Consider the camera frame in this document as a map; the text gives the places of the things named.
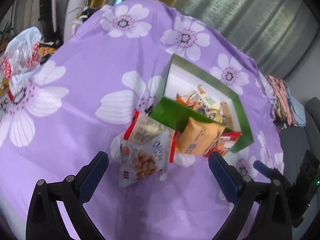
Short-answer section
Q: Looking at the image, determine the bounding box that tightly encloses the clear puffed snack bag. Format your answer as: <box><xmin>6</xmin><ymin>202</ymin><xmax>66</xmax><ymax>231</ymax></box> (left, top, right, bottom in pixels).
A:
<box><xmin>119</xmin><ymin>131</ymin><xmax>170</xmax><ymax>188</ymax></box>

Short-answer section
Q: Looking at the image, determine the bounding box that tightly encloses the pale green snack packet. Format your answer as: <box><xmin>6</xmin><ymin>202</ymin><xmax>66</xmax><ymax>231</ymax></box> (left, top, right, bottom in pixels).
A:
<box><xmin>196</xmin><ymin>85</ymin><xmax>218</xmax><ymax>109</ymax></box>

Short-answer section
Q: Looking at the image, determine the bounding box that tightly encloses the beige red-edged snack packet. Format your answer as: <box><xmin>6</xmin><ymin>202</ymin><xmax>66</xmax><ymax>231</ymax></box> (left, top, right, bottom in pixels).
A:
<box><xmin>123</xmin><ymin>110</ymin><xmax>178</xmax><ymax>163</ymax></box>

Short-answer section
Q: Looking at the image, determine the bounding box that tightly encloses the small orange snack packet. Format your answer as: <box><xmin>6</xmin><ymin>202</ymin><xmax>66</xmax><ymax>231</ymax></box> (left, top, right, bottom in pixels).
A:
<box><xmin>176</xmin><ymin>93</ymin><xmax>198</xmax><ymax>108</ymax></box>

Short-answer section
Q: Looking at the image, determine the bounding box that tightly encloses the white board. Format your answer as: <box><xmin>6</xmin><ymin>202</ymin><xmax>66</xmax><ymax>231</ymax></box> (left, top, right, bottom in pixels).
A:
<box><xmin>64</xmin><ymin>0</ymin><xmax>92</xmax><ymax>43</ymax></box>

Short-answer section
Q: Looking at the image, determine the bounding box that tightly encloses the yellow red box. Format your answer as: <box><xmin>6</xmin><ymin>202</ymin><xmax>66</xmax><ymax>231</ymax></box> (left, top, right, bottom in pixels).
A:
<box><xmin>39</xmin><ymin>42</ymin><xmax>59</xmax><ymax>63</ymax></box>

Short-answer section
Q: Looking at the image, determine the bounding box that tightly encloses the red snack packet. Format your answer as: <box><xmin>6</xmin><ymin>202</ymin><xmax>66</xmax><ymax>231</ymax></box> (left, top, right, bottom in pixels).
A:
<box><xmin>204</xmin><ymin>131</ymin><xmax>242</xmax><ymax>158</ymax></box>

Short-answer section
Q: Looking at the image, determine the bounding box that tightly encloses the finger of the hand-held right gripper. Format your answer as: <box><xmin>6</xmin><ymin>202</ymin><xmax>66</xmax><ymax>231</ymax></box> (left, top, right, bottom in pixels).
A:
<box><xmin>253</xmin><ymin>160</ymin><xmax>292</xmax><ymax>188</ymax></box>

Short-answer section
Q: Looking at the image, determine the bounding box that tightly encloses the white container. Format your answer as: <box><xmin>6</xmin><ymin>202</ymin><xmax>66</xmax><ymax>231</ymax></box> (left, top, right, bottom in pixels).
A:
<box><xmin>71</xmin><ymin>20</ymin><xmax>81</xmax><ymax>36</ymax></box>

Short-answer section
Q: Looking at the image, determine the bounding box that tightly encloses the purple floral cloth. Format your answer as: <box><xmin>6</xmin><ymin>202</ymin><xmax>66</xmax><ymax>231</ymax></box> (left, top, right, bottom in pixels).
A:
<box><xmin>0</xmin><ymin>0</ymin><xmax>285</xmax><ymax>240</ymax></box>

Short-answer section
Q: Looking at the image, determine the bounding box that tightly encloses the small black white object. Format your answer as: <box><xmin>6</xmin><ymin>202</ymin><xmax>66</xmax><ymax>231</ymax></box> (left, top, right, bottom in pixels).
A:
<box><xmin>80</xmin><ymin>7</ymin><xmax>97</xmax><ymax>20</ymax></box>

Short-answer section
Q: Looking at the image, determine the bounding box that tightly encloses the red white paper bag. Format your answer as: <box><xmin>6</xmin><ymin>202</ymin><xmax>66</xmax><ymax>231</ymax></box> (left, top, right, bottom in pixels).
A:
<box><xmin>0</xmin><ymin>77</ymin><xmax>16</xmax><ymax>120</ymax></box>

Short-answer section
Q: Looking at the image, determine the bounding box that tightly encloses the black upright vacuum cleaner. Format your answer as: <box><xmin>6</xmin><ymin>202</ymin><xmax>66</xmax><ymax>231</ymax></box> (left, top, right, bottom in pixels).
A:
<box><xmin>38</xmin><ymin>0</ymin><xmax>61</xmax><ymax>42</ymax></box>

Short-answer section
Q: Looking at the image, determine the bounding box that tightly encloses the pile of folded clothes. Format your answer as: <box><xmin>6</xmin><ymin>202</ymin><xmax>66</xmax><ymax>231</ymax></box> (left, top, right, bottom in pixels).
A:
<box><xmin>266</xmin><ymin>75</ymin><xmax>307</xmax><ymax>128</ymax></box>

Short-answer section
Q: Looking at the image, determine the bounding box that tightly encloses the grey-green curtain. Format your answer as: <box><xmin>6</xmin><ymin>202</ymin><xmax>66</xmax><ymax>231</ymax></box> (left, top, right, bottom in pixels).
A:
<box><xmin>172</xmin><ymin>0</ymin><xmax>312</xmax><ymax>80</ymax></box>

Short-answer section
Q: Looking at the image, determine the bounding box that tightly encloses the white red-print plastic bag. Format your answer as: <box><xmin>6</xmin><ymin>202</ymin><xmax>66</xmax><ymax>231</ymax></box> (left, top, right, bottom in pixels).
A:
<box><xmin>2</xmin><ymin>27</ymin><xmax>42</xmax><ymax>93</ymax></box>

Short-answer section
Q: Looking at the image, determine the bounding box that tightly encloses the green cardboard box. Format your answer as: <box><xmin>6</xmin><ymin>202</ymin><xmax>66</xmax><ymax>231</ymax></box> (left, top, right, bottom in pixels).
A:
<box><xmin>149</xmin><ymin>54</ymin><xmax>254</xmax><ymax>153</ymax></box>

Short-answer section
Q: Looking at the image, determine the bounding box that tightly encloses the beige green-label cracker packet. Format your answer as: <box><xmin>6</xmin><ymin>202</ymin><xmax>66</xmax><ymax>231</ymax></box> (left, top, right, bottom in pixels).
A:
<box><xmin>221</xmin><ymin>101</ymin><xmax>235</xmax><ymax>130</ymax></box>

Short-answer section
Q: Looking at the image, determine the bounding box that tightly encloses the orange bread packet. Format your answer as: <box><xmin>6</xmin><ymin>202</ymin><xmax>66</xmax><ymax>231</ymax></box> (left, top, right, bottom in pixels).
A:
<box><xmin>177</xmin><ymin>117</ymin><xmax>225</xmax><ymax>155</ymax></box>

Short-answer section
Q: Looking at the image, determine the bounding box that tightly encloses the potted plant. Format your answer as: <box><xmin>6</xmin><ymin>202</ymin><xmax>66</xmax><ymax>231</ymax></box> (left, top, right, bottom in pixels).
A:
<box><xmin>0</xmin><ymin>21</ymin><xmax>15</xmax><ymax>46</ymax></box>

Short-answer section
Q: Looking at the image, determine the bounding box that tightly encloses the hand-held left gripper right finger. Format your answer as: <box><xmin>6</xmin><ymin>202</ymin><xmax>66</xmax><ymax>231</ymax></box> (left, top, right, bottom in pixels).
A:
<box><xmin>209</xmin><ymin>152</ymin><xmax>293</xmax><ymax>240</ymax></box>

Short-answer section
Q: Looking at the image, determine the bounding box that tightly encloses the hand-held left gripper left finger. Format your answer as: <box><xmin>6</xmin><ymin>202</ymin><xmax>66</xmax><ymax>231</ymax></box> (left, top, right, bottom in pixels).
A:
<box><xmin>26</xmin><ymin>151</ymin><xmax>110</xmax><ymax>240</ymax></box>

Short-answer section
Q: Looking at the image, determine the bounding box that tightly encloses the grey sofa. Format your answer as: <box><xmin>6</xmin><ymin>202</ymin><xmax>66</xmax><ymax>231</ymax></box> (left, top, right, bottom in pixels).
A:
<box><xmin>276</xmin><ymin>97</ymin><xmax>320</xmax><ymax>180</ymax></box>

